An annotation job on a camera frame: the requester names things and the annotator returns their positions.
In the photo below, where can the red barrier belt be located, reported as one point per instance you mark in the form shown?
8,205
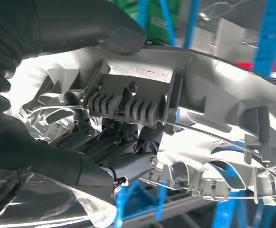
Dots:
243,66

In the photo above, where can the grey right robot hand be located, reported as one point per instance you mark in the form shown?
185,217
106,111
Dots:
81,25

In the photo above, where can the blue metal shelf rack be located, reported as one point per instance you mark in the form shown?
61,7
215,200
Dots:
268,37

